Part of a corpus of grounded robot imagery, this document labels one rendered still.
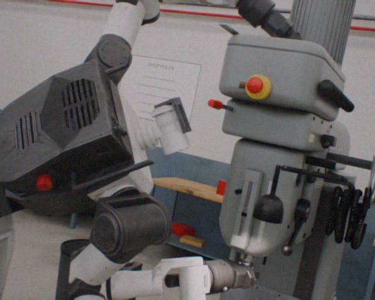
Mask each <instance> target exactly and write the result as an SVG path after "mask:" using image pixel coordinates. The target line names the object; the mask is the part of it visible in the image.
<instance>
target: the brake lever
mask: <svg viewBox="0 0 375 300"><path fill-rule="evenodd" d="M208 106H209V107H211V108H214V109H217V110H220V109H224V110H228V111H233V107H230V106H227V105H224V104H223V103H222V102H221V101H218V100H214V99H210V100H209V101H208Z"/></svg>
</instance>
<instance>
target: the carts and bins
mask: <svg viewBox="0 0 375 300"><path fill-rule="evenodd" d="M89 244H90V242H89V239H72V240H67V241H65V242H63V243H62V244H61V246H60V251H61V253H60V263H59V269H58V278H57V288H56V294H55V300H63V294H64V289H65V283H66V279H67V273H68V266H69V263H70V257H71V253H72V252H74V251H78V250H79V249H81V248H82V247H85V246H88V245H89Z"/></svg>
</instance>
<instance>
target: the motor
mask: <svg viewBox="0 0 375 300"><path fill-rule="evenodd" d="M355 3H356V0H293V3H292V9H291V12H290V17H289V19H290V20H291V21H292V22H293V23H294V25H293V27H292V29H294V31H296V32H297V33H300V37H301V38H302V40H304V41H308V42H312V43H316V44H318V45H320V46H322V47H323V48H324V49H325V50H326V51H327V53H328V54H329V55H330V56H331V58H332V59H333V61H334V62H335V63H336V64H337V66H338V67H339V68H340V70H341V68H342V66H341V65H342V63H343V58H344V54H345V49H346V44H347V41H348V36H349V31H350V27H351V22H352V17H353V13H354V8H355Z"/></svg>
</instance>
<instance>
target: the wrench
mask: <svg viewBox="0 0 375 300"><path fill-rule="evenodd" d="M218 25H219V26H221V27H222V28H223V29H225V30H226V31H228V32H229V33H230V34H231V35H238V34H239V33H238V32H237V31H236V30H234V29H233V28H231V27H230V26H229V25H228V24H227V23H219V24H218Z"/></svg>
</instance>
